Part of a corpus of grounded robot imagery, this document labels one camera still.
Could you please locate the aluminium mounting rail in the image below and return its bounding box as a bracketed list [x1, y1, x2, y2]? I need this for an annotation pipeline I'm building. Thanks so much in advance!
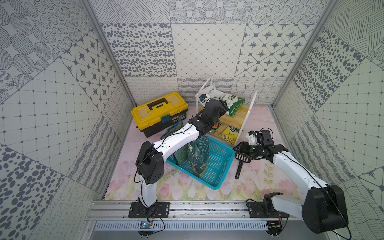
[85, 200, 301, 221]

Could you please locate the white green fertilizer bag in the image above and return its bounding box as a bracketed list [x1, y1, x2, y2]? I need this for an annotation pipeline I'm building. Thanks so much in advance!
[195, 85, 246, 118]

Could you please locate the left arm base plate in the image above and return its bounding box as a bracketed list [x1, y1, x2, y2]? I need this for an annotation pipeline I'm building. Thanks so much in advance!
[129, 201, 170, 219]

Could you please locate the teal plastic basket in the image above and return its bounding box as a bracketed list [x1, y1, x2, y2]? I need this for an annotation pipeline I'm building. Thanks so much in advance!
[166, 137, 235, 190]

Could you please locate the dark green fertilizer bag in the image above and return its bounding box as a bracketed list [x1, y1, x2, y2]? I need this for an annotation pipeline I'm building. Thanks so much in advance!
[188, 135, 209, 178]

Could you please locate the yellow flower fertilizer bag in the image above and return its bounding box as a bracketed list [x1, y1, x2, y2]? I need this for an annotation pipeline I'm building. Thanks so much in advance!
[219, 126, 240, 146]

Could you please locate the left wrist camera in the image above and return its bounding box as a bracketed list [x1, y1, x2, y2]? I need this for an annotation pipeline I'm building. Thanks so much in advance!
[199, 94, 208, 103]

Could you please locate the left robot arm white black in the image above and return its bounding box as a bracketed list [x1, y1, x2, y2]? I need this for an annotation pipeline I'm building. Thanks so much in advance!
[136, 98, 229, 209]

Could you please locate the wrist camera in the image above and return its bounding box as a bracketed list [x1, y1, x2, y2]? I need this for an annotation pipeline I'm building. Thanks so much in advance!
[246, 131, 259, 146]
[199, 94, 208, 103]

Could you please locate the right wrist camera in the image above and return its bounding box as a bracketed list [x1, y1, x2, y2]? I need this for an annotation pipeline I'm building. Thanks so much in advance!
[246, 131, 259, 146]

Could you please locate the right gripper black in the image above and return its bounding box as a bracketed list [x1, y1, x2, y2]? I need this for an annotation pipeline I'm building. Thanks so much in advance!
[233, 141, 264, 160]

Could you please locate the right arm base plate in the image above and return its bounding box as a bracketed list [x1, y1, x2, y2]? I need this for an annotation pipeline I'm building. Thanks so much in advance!
[246, 200, 279, 219]

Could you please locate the white wooden two-tier shelf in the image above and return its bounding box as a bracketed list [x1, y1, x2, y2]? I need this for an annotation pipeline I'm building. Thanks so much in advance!
[195, 75, 259, 148]

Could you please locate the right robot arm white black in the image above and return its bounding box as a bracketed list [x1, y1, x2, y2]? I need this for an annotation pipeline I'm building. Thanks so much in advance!
[234, 129, 349, 236]

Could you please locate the black slotted scoop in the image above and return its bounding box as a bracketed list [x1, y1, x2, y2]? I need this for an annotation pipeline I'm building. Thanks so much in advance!
[235, 152, 253, 180]

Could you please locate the green fruit picture bag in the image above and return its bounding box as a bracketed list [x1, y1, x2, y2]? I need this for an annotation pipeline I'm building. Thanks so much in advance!
[210, 120, 222, 134]

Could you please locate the yellow black toolbox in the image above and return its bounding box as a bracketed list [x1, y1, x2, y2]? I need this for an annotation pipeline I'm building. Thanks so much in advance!
[131, 92, 189, 138]

